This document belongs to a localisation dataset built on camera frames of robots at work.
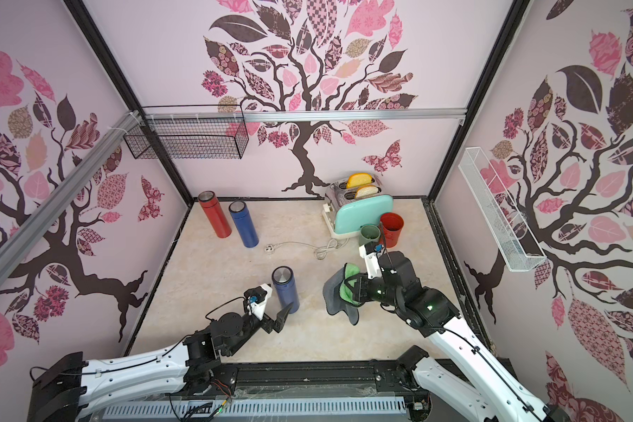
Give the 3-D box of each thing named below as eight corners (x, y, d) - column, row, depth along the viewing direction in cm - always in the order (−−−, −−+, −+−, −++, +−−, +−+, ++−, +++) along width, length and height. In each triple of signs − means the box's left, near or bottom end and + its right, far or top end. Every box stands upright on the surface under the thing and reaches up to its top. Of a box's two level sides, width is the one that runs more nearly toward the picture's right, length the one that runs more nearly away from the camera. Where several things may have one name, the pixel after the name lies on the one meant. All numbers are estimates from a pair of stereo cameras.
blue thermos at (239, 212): (241, 247, 105) (226, 213, 89) (244, 235, 109) (230, 200, 93) (257, 247, 105) (244, 213, 89) (259, 235, 109) (248, 200, 93)
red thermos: (219, 240, 106) (201, 207, 91) (214, 227, 111) (196, 193, 95) (233, 235, 108) (218, 201, 93) (228, 222, 113) (212, 188, 97)
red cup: (378, 250, 104) (382, 234, 96) (374, 228, 111) (378, 212, 103) (400, 250, 104) (407, 234, 96) (395, 228, 111) (401, 212, 103)
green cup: (359, 248, 105) (361, 237, 99) (358, 235, 109) (359, 223, 103) (378, 248, 105) (381, 237, 99) (376, 235, 109) (379, 223, 103)
